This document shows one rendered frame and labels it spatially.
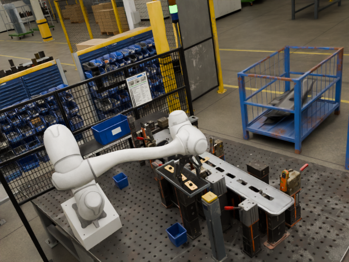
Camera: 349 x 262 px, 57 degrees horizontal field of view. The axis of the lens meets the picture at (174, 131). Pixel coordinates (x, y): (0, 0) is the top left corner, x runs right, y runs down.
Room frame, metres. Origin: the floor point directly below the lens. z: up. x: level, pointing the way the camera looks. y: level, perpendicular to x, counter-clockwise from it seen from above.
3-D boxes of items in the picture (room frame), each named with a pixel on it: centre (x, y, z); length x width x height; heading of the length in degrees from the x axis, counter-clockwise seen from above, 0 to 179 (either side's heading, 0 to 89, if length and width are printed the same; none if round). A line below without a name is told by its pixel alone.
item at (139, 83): (2.85, 0.24, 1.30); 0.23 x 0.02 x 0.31; 119
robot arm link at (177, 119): (1.43, -0.03, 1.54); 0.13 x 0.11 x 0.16; 18
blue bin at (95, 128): (2.56, 0.53, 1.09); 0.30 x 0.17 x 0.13; 124
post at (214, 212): (1.32, -0.11, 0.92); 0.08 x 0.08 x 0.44; 29
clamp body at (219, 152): (2.05, -0.29, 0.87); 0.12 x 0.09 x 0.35; 119
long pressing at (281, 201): (1.90, -0.18, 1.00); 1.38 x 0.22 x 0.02; 29
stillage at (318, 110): (3.83, -1.62, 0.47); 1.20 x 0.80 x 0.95; 129
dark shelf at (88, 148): (2.60, 0.45, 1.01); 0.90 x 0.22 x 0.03; 119
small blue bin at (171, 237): (1.52, 0.12, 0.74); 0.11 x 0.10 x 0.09; 29
